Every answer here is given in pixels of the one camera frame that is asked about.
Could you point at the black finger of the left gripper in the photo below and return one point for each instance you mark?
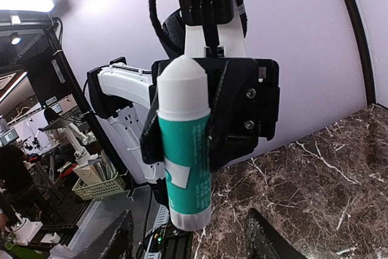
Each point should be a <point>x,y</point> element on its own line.
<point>150,140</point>
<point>229,139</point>

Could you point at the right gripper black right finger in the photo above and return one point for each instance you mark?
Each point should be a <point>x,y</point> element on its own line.
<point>262,240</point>

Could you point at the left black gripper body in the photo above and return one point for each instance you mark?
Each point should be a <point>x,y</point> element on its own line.
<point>262,102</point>

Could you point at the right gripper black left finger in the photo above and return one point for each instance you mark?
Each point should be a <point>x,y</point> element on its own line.
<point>116,241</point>

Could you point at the white green glue stick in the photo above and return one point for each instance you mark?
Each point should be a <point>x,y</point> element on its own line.
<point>185,143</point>

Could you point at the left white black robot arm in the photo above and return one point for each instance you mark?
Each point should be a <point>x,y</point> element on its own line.
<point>121,95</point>

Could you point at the green plastic basket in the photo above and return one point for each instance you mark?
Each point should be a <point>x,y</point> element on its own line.
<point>99,190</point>

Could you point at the bright ceiling lamp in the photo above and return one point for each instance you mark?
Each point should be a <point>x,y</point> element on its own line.
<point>43,6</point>

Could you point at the white slotted cable duct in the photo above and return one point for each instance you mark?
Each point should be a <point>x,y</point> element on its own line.
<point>83,225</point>

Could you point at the right black frame post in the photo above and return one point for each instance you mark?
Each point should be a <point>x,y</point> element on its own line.
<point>363,50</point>

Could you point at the black frame post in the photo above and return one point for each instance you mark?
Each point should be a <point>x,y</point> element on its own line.
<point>363,50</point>
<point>83,104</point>

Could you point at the left black frame post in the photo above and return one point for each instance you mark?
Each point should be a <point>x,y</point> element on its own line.
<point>83,104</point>

